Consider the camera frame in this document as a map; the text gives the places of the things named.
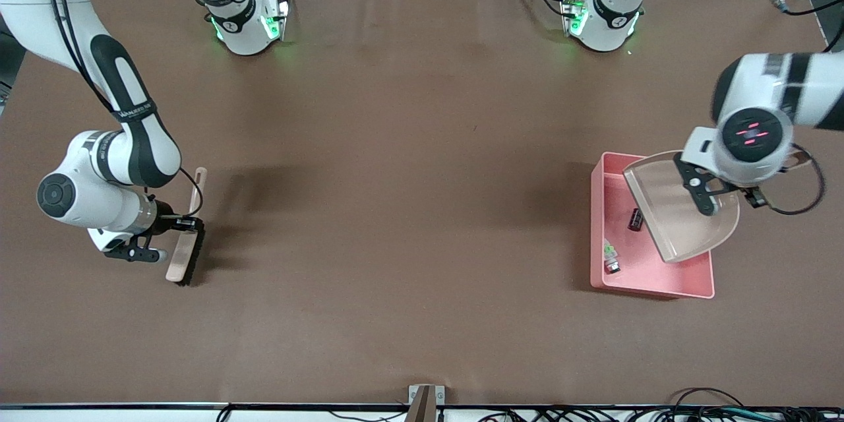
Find brown table cover mat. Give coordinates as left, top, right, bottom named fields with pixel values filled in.
left=0, top=0, right=844, bottom=407

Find teal cable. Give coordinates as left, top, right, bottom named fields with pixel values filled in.
left=684, top=407, right=784, bottom=421

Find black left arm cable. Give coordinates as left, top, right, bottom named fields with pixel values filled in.
left=765, top=143, right=827, bottom=216

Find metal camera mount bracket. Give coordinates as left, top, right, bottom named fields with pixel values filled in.
left=407, top=384, right=446, bottom=422

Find black looped cable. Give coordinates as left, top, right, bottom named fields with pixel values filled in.
left=667, top=386, right=747, bottom=411

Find beige plastic dustpan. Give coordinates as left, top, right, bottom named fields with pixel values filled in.
left=622, top=149, right=813, bottom=264

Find pink plastic bin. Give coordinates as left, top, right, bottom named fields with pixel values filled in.
left=589, top=152, right=716, bottom=300

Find push button switch green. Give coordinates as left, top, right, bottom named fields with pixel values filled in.
left=602, top=239, right=622, bottom=276

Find beige hand brush black bristles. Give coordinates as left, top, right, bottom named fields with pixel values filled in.
left=164, top=166, right=209, bottom=287

